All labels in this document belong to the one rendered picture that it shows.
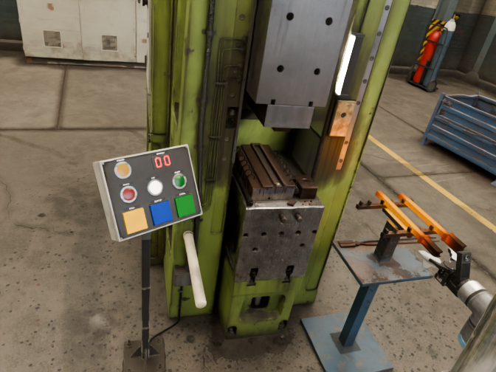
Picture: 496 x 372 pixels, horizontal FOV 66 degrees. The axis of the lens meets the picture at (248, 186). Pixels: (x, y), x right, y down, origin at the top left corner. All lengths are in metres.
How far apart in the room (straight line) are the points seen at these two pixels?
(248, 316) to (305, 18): 1.53
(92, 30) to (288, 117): 5.36
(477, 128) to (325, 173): 3.58
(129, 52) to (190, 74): 5.23
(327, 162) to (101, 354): 1.51
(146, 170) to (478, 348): 1.15
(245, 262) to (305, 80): 0.88
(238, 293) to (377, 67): 1.26
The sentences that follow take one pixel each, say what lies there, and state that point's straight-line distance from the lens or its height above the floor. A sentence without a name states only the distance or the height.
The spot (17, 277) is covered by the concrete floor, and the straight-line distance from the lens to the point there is 2.74.
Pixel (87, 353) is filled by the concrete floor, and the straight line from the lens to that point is 2.29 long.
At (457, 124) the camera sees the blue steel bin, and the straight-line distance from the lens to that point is 5.47.
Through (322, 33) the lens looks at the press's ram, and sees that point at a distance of 1.51.
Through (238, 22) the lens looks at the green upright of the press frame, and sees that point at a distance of 1.55.
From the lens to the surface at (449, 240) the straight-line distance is 1.86.
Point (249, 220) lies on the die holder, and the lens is 1.69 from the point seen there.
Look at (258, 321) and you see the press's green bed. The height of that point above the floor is 0.14.
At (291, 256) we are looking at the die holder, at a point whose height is 0.62.
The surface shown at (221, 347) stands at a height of 0.01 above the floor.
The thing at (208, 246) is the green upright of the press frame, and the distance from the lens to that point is 2.01.
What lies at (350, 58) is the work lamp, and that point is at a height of 1.54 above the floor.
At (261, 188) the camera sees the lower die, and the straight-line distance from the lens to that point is 1.69.
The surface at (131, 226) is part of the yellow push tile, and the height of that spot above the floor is 1.00.
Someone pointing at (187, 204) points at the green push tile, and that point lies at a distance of 1.46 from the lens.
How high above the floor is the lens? 1.84
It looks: 31 degrees down
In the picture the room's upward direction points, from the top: 10 degrees clockwise
